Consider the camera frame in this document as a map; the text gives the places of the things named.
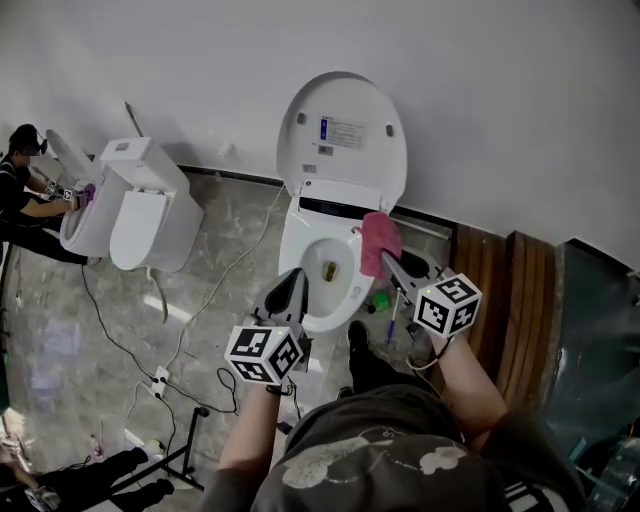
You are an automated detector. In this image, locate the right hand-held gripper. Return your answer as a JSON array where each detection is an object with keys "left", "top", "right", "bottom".
[{"left": 381, "top": 251, "right": 484, "bottom": 339}]

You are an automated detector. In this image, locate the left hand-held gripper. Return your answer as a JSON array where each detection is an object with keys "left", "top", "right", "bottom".
[{"left": 223, "top": 267, "right": 314, "bottom": 387}]

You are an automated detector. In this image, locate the pink cloth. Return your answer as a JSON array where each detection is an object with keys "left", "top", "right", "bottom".
[{"left": 350, "top": 211, "right": 404, "bottom": 279}]

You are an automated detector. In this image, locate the white toilet lid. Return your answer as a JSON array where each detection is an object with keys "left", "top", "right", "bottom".
[{"left": 276, "top": 71, "right": 409, "bottom": 214}]

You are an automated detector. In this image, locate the person's right forearm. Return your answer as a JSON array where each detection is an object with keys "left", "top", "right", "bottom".
[{"left": 428, "top": 333, "right": 509, "bottom": 452}]

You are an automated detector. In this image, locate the person's left forearm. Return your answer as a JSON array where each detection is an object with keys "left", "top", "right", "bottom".
[{"left": 216, "top": 383, "right": 287, "bottom": 472}]

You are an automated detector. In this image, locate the white toilet with open bowl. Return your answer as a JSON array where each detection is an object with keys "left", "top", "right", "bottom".
[{"left": 277, "top": 180, "right": 392, "bottom": 334}]

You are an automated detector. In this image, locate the white toilet with closed lid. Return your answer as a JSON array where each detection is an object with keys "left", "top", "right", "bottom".
[{"left": 99, "top": 136, "right": 206, "bottom": 274}]

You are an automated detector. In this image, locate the white toilet with raised lid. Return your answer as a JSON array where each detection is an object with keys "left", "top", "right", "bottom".
[{"left": 44, "top": 128, "right": 127, "bottom": 259}]

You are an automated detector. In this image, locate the person's black shoe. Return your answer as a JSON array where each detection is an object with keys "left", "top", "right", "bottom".
[{"left": 346, "top": 320, "right": 372, "bottom": 359}]

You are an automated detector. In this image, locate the person's black trouser leg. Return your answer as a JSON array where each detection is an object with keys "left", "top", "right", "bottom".
[{"left": 347, "top": 344, "right": 442, "bottom": 402}]

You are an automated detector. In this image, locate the white power strip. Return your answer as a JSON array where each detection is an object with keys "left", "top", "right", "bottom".
[{"left": 149, "top": 365, "right": 172, "bottom": 400}]

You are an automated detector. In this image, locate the person's dark patterned shirt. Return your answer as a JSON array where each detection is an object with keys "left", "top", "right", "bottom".
[{"left": 198, "top": 383, "right": 587, "bottom": 512}]

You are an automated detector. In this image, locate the dark green stone slab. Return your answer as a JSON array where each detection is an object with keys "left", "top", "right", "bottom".
[{"left": 543, "top": 238, "right": 640, "bottom": 512}]

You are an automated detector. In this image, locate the grey metal rod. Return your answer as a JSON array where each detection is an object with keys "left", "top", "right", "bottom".
[{"left": 124, "top": 100, "right": 145, "bottom": 139}]

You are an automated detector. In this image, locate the white and blue brush handle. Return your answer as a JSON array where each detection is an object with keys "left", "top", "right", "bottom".
[{"left": 386, "top": 286, "right": 404, "bottom": 345}]

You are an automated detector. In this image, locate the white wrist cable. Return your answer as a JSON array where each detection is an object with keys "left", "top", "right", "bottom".
[{"left": 404, "top": 337, "right": 453, "bottom": 372}]

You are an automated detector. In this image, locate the grey flexible hose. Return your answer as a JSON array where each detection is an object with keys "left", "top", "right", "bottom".
[{"left": 146, "top": 266, "right": 172, "bottom": 325}]

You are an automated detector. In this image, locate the black cable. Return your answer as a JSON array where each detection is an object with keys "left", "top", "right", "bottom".
[{"left": 79, "top": 263, "right": 240, "bottom": 416}]

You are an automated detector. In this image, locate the black metal stand frame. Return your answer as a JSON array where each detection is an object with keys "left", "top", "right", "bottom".
[{"left": 97, "top": 406, "right": 210, "bottom": 503}]

